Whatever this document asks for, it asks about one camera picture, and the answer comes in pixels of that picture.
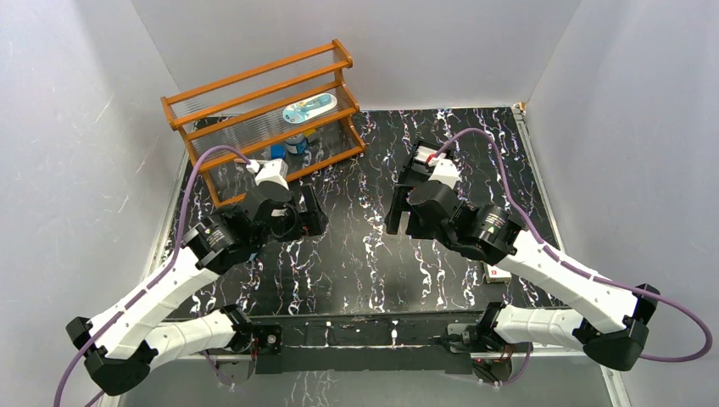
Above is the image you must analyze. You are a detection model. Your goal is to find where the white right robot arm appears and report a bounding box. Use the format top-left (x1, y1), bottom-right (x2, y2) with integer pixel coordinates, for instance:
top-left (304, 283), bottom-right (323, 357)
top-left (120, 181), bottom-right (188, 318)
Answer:
top-left (385, 158), bottom-right (656, 371)

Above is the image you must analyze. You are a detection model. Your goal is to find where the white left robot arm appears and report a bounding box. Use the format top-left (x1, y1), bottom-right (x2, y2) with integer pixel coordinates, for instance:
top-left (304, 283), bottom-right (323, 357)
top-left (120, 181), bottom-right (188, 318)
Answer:
top-left (66, 159), bottom-right (327, 396)

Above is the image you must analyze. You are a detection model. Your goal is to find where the black card tray box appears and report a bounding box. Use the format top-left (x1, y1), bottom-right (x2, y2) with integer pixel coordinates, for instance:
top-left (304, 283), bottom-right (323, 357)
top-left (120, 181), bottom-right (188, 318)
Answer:
top-left (393, 139), bottom-right (460, 211)

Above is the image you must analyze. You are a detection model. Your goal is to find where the blue small box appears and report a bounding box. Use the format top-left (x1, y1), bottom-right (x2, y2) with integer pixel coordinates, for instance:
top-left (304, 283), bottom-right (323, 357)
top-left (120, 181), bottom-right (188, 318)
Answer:
top-left (270, 144), bottom-right (287, 160)

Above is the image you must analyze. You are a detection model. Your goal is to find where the small blue lidded jar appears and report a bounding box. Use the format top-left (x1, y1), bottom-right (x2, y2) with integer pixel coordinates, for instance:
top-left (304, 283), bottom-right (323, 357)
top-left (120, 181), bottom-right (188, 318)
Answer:
top-left (284, 133), bottom-right (308, 155)

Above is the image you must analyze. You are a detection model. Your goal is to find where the white red small box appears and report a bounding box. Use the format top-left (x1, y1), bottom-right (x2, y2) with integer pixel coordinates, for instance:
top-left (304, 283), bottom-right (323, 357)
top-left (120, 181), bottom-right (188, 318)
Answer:
top-left (483, 265), bottom-right (512, 284)

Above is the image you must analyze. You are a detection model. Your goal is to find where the orange wooden shelf rack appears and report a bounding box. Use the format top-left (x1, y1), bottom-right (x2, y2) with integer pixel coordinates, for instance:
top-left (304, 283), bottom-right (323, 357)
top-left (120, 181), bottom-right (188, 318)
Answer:
top-left (160, 39), bottom-right (366, 181)

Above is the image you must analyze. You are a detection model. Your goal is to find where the white blue packaged item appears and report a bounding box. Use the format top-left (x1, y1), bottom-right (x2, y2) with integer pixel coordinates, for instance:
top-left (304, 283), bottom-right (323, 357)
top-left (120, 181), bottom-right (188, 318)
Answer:
top-left (281, 92), bottom-right (337, 125)

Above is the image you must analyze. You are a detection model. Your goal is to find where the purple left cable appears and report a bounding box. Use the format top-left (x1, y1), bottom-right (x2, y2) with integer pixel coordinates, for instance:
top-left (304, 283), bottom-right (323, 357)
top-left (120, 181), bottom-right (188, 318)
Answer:
top-left (53, 145), bottom-right (252, 407)

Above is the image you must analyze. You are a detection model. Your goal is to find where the purple cable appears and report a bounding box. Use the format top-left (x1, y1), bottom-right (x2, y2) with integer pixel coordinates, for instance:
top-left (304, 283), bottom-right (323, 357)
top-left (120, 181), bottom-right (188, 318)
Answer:
top-left (53, 145), bottom-right (252, 407)
top-left (433, 127), bottom-right (713, 363)

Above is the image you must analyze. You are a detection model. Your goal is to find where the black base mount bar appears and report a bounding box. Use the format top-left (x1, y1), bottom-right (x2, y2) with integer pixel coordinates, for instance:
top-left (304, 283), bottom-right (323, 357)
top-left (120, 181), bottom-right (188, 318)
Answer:
top-left (209, 310), bottom-right (528, 380)

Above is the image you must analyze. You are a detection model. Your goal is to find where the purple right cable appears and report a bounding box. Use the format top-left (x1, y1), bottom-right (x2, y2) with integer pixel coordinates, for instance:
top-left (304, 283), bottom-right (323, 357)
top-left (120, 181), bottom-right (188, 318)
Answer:
top-left (433, 127), bottom-right (713, 363)

